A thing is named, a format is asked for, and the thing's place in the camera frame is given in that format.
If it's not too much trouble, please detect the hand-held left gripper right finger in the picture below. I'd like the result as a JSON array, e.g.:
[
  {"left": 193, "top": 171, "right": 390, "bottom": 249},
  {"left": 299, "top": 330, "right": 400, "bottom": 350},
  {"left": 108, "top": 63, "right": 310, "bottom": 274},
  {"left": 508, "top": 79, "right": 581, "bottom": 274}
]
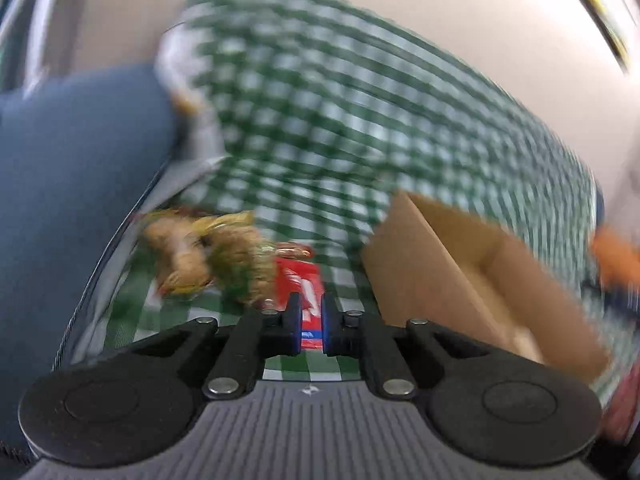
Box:
[{"left": 321, "top": 292, "right": 501, "bottom": 401}]

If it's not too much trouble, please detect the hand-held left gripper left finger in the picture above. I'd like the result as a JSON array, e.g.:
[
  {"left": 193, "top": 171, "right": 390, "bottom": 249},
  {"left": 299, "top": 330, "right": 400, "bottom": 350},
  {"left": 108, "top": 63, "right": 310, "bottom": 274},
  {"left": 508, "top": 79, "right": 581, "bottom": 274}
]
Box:
[{"left": 131, "top": 292, "right": 304, "bottom": 401}]

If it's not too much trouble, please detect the red snack packet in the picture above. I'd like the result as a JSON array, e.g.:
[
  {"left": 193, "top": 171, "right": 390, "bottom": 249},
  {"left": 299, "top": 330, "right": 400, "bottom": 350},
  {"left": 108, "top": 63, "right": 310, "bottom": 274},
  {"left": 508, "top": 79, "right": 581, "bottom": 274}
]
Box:
[{"left": 272, "top": 256, "right": 322, "bottom": 352}]

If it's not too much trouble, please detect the clear red-ended snack packet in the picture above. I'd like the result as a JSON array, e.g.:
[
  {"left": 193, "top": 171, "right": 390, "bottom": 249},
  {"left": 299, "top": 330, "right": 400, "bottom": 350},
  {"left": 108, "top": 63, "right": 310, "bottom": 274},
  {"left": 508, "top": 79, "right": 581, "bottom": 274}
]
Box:
[{"left": 276, "top": 242, "right": 314, "bottom": 262}]

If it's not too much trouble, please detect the brown cardboard box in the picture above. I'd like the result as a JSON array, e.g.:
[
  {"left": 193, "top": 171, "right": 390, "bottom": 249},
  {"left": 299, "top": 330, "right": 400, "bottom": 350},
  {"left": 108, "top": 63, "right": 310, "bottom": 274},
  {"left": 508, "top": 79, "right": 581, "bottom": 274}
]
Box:
[{"left": 361, "top": 191, "right": 612, "bottom": 387}]

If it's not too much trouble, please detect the clear cookie packet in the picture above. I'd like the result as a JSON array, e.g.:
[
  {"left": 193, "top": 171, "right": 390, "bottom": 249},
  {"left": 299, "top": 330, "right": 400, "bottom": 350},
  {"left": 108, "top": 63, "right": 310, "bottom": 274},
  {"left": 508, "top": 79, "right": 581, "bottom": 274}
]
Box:
[{"left": 142, "top": 212, "right": 213, "bottom": 298}]

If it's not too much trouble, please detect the brown and yellow plush toy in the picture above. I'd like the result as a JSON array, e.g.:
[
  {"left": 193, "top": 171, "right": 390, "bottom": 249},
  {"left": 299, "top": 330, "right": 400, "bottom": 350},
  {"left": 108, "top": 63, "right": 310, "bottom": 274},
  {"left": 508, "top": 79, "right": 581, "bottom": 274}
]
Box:
[{"left": 204, "top": 211, "right": 279, "bottom": 307}]

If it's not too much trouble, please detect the green checked tablecloth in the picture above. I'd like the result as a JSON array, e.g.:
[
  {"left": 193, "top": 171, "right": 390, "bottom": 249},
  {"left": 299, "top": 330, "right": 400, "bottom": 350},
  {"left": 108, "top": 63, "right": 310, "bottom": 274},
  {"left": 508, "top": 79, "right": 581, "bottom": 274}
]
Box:
[{"left": 102, "top": 0, "right": 618, "bottom": 413}]

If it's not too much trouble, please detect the white paper bag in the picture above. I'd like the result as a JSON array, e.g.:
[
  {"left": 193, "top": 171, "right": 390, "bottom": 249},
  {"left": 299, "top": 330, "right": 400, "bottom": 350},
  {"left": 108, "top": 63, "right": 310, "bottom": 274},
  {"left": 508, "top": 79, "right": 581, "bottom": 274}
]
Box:
[{"left": 154, "top": 22, "right": 227, "bottom": 173}]

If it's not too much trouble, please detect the orange blurred object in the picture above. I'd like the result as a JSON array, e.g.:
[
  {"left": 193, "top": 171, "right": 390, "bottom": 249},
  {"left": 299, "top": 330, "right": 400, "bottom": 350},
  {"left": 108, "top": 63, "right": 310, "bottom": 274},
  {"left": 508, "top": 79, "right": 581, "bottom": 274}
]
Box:
[{"left": 590, "top": 224, "right": 640, "bottom": 288}]

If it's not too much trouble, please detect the grey curtain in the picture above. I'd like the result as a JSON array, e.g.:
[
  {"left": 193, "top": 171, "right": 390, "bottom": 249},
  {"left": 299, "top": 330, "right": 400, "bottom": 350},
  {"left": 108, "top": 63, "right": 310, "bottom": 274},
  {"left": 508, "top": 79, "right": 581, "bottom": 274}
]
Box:
[{"left": 0, "top": 0, "right": 68, "bottom": 93}]

